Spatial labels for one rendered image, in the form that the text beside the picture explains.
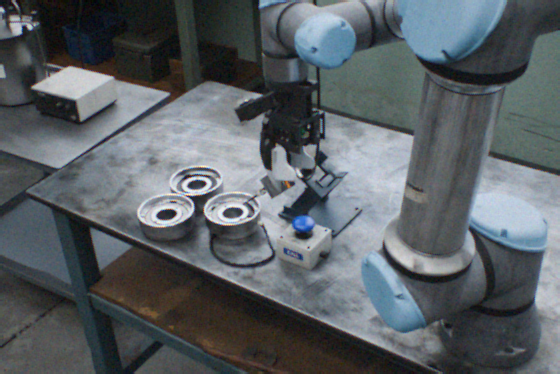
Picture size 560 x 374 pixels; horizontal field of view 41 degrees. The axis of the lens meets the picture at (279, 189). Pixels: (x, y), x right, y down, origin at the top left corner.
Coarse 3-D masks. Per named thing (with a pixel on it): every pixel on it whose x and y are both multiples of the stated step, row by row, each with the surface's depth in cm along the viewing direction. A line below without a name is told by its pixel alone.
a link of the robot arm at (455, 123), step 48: (432, 0) 69; (480, 0) 65; (528, 0) 67; (432, 48) 70; (480, 48) 69; (528, 48) 72; (432, 96) 78; (480, 96) 75; (432, 144) 81; (480, 144) 80; (432, 192) 84; (384, 240) 95; (432, 240) 89; (384, 288) 95; (432, 288) 92; (480, 288) 97
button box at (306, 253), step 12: (288, 228) 130; (324, 228) 130; (276, 240) 128; (288, 240) 128; (300, 240) 127; (312, 240) 127; (324, 240) 128; (288, 252) 128; (300, 252) 126; (312, 252) 126; (324, 252) 128; (300, 264) 128; (312, 264) 127
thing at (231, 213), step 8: (232, 192) 141; (240, 192) 141; (216, 200) 141; (224, 200) 141; (232, 200) 141; (240, 200) 141; (256, 200) 139; (208, 208) 139; (224, 208) 139; (232, 208) 140; (240, 208) 139; (256, 208) 139; (208, 216) 136; (224, 216) 139; (232, 216) 141; (240, 216) 140; (256, 216) 135; (208, 224) 136; (216, 224) 134; (224, 224) 133; (232, 224) 133; (240, 224) 133; (248, 224) 134; (256, 224) 136; (216, 232) 135; (224, 232) 134; (232, 232) 134; (240, 232) 134; (248, 232) 136
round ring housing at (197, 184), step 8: (184, 168) 149; (192, 168) 150; (200, 168) 150; (208, 168) 149; (176, 176) 148; (216, 176) 149; (176, 184) 147; (184, 184) 147; (192, 184) 148; (200, 184) 149; (208, 184) 146; (176, 192) 143; (208, 192) 142; (216, 192) 143; (192, 200) 142; (200, 200) 142; (200, 208) 144
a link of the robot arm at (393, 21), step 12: (360, 0) 109; (372, 0) 109; (384, 0) 107; (396, 0) 103; (372, 12) 107; (384, 12) 106; (396, 12) 103; (372, 24) 107; (384, 24) 107; (396, 24) 105; (372, 36) 108; (384, 36) 109; (396, 36) 108
